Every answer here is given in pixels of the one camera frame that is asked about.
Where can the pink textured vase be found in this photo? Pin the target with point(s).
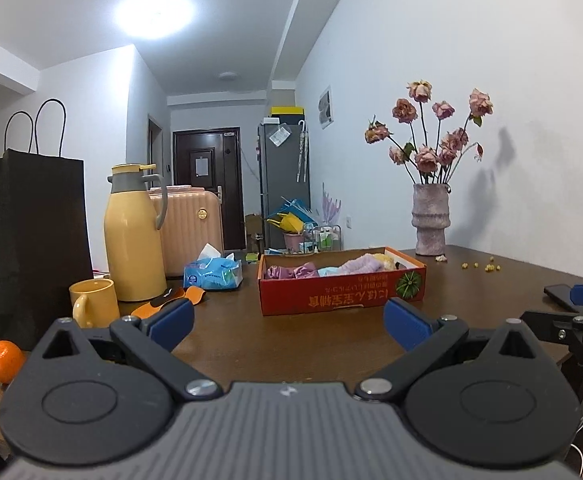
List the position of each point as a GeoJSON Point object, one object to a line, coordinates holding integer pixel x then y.
{"type": "Point", "coordinates": [430, 220]}

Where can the round ceiling lamp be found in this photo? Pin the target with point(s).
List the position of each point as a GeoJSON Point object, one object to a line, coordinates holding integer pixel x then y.
{"type": "Point", "coordinates": [154, 12]}

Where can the rack of bottles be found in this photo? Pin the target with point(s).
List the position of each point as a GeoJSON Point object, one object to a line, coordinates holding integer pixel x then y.
{"type": "Point", "coordinates": [324, 240]}

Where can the dark brown entrance door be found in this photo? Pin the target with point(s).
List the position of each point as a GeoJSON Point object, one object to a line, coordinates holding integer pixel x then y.
{"type": "Point", "coordinates": [204, 195]}

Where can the grey refrigerator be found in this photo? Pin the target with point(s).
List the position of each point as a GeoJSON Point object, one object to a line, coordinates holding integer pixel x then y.
{"type": "Point", "coordinates": [281, 180]}

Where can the wall picture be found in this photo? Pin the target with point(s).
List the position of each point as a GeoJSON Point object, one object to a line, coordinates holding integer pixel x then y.
{"type": "Point", "coordinates": [325, 107]}

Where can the dried pink roses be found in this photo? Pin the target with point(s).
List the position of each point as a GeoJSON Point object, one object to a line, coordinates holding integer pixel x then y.
{"type": "Point", "coordinates": [426, 157]}

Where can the white folded umbrella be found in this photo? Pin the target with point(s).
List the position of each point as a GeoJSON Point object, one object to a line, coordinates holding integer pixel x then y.
{"type": "Point", "coordinates": [302, 152]}

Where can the black paper bag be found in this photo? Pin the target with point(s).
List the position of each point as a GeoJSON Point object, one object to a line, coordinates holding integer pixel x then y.
{"type": "Point", "coordinates": [31, 240]}

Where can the purple satin scrunchie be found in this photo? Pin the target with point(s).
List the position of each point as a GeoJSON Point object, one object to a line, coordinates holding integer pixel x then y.
{"type": "Point", "coordinates": [291, 271]}

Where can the small ceiling lamp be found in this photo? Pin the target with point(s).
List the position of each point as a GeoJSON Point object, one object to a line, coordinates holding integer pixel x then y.
{"type": "Point", "coordinates": [229, 76]}

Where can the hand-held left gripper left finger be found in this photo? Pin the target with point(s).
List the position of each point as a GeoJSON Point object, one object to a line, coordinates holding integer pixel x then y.
{"type": "Point", "coordinates": [171, 321]}

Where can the yellow thermos jug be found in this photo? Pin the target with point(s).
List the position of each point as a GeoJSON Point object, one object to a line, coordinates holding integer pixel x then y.
{"type": "Point", "coordinates": [134, 245]}

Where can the pink ribbed suitcase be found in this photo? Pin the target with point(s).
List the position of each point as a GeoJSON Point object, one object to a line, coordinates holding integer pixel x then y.
{"type": "Point", "coordinates": [194, 230]}

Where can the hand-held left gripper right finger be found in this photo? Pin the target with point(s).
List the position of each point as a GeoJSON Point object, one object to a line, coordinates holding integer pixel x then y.
{"type": "Point", "coordinates": [405, 322]}

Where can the blue tissue pack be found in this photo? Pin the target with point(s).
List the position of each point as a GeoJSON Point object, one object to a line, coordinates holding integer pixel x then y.
{"type": "Point", "coordinates": [211, 272]}

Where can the yellow box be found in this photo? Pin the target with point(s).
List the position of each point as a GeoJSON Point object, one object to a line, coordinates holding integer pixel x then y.
{"type": "Point", "coordinates": [286, 111]}

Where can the scattered yellow flower buds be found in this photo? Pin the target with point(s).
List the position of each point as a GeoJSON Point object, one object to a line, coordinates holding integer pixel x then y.
{"type": "Point", "coordinates": [489, 266]}

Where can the purple plastic decor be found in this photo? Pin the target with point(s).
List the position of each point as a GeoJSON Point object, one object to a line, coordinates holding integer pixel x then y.
{"type": "Point", "coordinates": [331, 205]}

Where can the red cardboard box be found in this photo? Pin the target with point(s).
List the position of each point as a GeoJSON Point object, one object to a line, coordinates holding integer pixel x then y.
{"type": "Point", "coordinates": [331, 297]}

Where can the blue plastic bag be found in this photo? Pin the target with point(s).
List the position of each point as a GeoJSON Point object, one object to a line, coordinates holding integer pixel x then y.
{"type": "Point", "coordinates": [299, 207]}

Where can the orange fruit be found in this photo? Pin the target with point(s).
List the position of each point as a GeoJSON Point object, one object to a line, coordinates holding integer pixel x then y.
{"type": "Point", "coordinates": [5, 362]}

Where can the yellow plush toy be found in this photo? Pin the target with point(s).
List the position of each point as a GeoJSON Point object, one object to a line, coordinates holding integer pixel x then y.
{"type": "Point", "coordinates": [385, 260]}

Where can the paper sheet on refrigerator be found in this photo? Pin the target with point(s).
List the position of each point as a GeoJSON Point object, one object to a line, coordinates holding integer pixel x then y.
{"type": "Point", "coordinates": [280, 136]}

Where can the pale blue soft plush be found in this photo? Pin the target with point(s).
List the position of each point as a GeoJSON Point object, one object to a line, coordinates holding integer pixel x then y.
{"type": "Point", "coordinates": [330, 271]}

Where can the brown cardboard box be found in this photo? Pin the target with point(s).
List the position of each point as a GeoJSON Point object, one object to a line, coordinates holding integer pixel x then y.
{"type": "Point", "coordinates": [254, 232]}

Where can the lilac soft cushion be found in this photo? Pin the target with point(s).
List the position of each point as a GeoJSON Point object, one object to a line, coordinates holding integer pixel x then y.
{"type": "Point", "coordinates": [361, 264]}

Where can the yellow plastic bag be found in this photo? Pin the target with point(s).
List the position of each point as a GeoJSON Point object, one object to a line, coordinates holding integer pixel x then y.
{"type": "Point", "coordinates": [286, 222]}

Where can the interior door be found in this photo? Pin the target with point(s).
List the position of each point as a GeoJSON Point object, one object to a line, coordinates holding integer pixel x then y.
{"type": "Point", "coordinates": [155, 150]}

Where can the yellow mug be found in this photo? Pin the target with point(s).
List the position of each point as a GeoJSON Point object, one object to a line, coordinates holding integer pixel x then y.
{"type": "Point", "coordinates": [96, 302]}

